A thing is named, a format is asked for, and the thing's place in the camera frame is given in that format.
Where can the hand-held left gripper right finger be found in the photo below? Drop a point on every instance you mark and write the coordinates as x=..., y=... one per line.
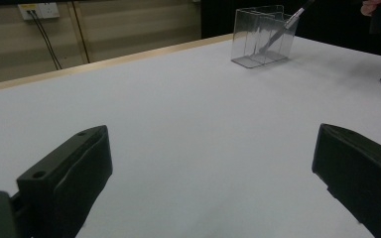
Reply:
x=360, y=172

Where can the white table cover sheet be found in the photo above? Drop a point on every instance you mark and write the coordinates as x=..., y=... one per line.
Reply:
x=195, y=115

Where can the wooden table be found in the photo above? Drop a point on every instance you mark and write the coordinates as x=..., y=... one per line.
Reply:
x=112, y=62

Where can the black makeup brush silver ferrule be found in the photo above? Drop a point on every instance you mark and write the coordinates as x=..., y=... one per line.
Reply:
x=291, y=21

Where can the clear acrylic organizer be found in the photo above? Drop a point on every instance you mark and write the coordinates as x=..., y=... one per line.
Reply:
x=244, y=39

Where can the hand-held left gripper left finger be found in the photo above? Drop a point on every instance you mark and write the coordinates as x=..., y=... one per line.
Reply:
x=63, y=185

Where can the white wall socket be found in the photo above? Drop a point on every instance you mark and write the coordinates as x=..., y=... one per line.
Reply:
x=43, y=10

